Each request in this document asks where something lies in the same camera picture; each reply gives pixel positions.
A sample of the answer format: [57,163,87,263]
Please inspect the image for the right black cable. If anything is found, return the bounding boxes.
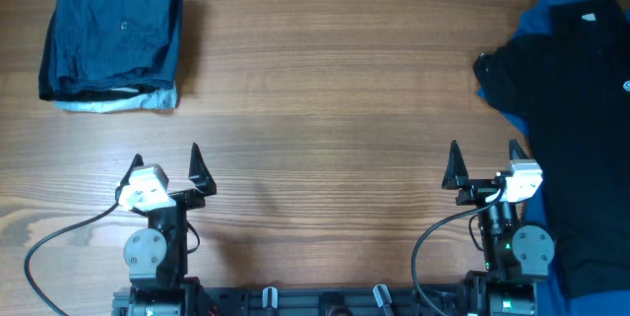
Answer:
[410,188,507,315]

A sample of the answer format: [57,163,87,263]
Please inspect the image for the blue polo shirt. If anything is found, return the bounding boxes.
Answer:
[475,0,630,316]

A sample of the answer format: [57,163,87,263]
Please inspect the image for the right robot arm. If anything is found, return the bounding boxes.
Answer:
[442,140,555,316]

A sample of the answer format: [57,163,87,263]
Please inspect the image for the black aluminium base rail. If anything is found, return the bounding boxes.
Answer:
[111,284,457,316]

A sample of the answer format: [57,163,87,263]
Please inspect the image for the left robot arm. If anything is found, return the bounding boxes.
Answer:
[111,144,220,316]

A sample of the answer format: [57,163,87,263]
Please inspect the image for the folded dark blue shorts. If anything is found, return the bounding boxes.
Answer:
[52,0,183,92]

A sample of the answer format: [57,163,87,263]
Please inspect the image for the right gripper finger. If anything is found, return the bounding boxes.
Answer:
[441,140,469,190]
[508,139,529,160]

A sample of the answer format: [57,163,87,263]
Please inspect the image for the black polo shirt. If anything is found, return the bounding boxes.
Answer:
[472,0,630,299]

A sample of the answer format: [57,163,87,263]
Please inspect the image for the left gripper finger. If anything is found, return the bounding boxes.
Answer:
[119,154,144,188]
[188,143,217,196]

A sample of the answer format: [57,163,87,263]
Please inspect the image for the left black cable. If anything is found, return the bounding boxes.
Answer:
[23,200,122,316]

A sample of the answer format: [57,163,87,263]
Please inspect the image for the black cable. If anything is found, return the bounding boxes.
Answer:
[23,200,122,316]
[410,188,507,315]

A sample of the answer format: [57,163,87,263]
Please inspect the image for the folded light denim garment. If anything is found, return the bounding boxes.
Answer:
[52,84,179,113]

